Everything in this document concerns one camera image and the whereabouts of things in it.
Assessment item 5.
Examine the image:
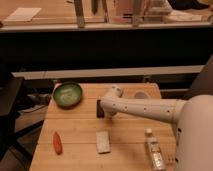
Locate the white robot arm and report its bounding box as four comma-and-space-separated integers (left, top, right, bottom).
100, 85, 213, 171

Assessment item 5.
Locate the white paper sheet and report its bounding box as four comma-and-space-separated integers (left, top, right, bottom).
5, 7, 41, 22

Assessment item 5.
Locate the green bowl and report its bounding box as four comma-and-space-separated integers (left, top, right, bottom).
53, 82, 83, 108

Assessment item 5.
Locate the white paper cup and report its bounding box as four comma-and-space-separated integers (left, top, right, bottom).
134, 91, 150, 99

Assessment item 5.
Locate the clear plastic bottle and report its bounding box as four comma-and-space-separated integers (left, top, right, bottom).
145, 128, 166, 171

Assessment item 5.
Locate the white sponge block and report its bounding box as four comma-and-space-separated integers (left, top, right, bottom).
96, 131, 110, 154

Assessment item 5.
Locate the orange carrot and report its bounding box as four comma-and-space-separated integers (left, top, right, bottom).
53, 132, 63, 155

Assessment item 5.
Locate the black eraser block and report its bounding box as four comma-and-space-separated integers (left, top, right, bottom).
96, 100, 105, 118

